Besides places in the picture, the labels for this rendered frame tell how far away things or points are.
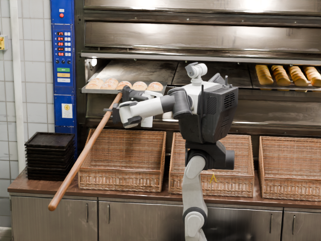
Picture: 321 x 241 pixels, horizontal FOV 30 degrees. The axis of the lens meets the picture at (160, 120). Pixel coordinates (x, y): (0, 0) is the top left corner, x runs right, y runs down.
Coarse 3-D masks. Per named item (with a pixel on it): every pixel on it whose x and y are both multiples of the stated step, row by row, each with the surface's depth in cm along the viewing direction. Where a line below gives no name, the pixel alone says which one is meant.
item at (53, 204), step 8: (120, 96) 382; (112, 104) 361; (104, 120) 330; (96, 128) 317; (96, 136) 306; (88, 144) 291; (88, 152) 286; (80, 160) 272; (72, 168) 262; (72, 176) 254; (64, 184) 245; (56, 192) 239; (64, 192) 241; (56, 200) 231; (48, 208) 227
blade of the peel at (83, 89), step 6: (132, 84) 423; (162, 84) 423; (84, 90) 400; (90, 90) 400; (96, 90) 399; (102, 90) 399; (108, 90) 398; (114, 90) 398; (138, 90) 397; (144, 90) 396; (150, 90) 396; (162, 90) 406
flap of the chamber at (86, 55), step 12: (180, 60) 414; (192, 60) 403; (204, 60) 401; (216, 60) 400; (228, 60) 399; (240, 60) 399; (252, 60) 398; (264, 60) 397; (276, 60) 397; (288, 60) 396; (300, 60) 395
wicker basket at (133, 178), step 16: (96, 144) 434; (112, 144) 433; (128, 144) 432; (144, 144) 432; (160, 144) 431; (96, 160) 434; (112, 160) 434; (128, 160) 432; (144, 160) 432; (160, 160) 400; (80, 176) 400; (96, 176) 394; (112, 176) 393; (128, 176) 417; (144, 176) 392; (160, 176) 391
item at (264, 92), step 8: (168, 88) 424; (240, 88) 421; (248, 88) 421; (256, 88) 422; (264, 88) 422; (272, 88) 422; (280, 96) 418; (288, 96) 417; (296, 96) 417; (304, 96) 416; (312, 96) 416; (320, 96) 415
